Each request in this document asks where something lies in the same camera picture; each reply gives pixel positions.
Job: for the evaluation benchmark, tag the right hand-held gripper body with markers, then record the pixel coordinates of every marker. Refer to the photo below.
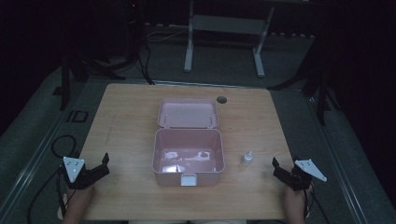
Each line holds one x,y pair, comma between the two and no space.
299,179

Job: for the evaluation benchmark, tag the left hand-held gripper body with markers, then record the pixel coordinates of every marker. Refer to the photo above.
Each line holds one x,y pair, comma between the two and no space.
81,178

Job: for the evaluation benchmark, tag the small white dropper bottle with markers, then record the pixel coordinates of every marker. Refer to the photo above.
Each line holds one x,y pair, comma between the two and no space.
247,158

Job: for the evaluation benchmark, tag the pink plastic storage box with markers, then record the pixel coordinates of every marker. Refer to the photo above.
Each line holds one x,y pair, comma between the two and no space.
188,146

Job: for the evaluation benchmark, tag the person's left hand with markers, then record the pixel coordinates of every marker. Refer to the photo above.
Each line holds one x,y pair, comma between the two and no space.
81,193

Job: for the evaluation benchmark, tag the person's right hand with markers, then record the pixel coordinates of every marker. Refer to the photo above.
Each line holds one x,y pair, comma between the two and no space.
295,196

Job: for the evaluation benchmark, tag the black tripod stand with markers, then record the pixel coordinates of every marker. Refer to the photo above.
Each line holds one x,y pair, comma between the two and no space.
320,93
65,84

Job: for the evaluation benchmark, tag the black equipment tower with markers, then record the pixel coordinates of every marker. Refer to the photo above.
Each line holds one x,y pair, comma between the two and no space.
133,28

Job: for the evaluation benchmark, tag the white metal stand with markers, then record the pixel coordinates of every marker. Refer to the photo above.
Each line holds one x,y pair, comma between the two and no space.
229,24

